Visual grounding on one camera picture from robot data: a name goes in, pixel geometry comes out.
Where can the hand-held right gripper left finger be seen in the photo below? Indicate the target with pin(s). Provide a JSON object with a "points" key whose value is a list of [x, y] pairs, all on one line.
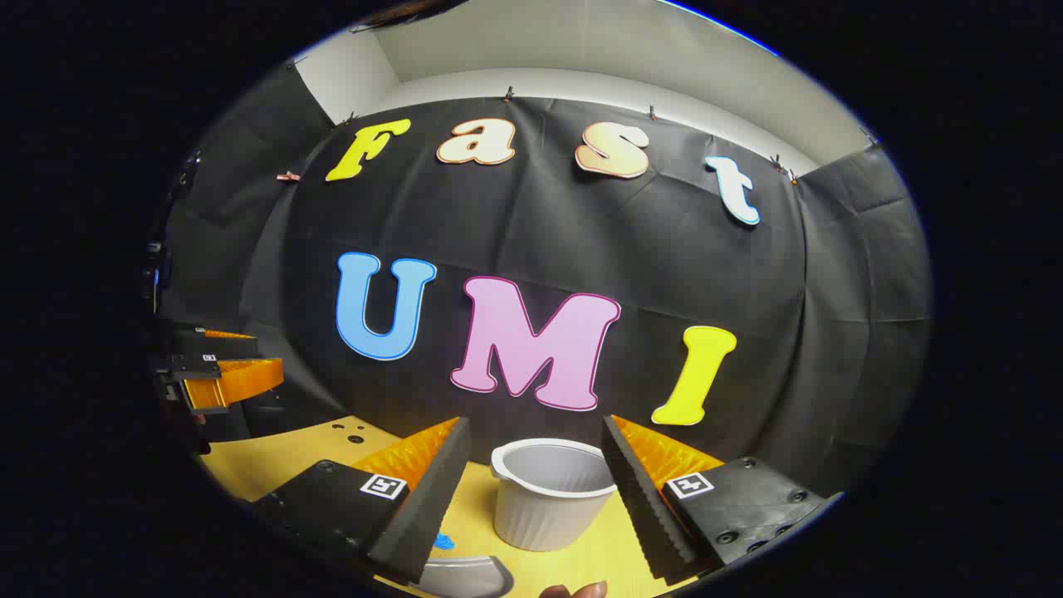
{"points": [[432, 498]]}

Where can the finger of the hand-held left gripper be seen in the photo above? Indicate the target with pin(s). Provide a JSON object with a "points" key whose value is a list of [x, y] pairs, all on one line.
{"points": [[208, 342], [245, 380]]}

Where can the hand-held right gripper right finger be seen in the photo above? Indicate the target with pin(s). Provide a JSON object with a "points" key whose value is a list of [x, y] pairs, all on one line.
{"points": [[644, 507]]}

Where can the dark blue paper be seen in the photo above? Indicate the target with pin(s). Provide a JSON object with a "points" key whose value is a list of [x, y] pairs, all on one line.
{"points": [[443, 542]]}

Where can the grey plastic dustpan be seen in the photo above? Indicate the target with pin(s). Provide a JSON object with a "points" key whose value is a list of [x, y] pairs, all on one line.
{"points": [[465, 577]]}

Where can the white ribbed garbage bin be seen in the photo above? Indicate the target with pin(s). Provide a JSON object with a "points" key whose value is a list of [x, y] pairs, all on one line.
{"points": [[552, 507]]}

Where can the wooden desktop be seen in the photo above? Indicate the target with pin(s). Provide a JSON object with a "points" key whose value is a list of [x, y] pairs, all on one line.
{"points": [[266, 461]]}

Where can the dark equipment stand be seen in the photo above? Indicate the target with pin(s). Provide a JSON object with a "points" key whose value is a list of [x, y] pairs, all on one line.
{"points": [[158, 274]]}

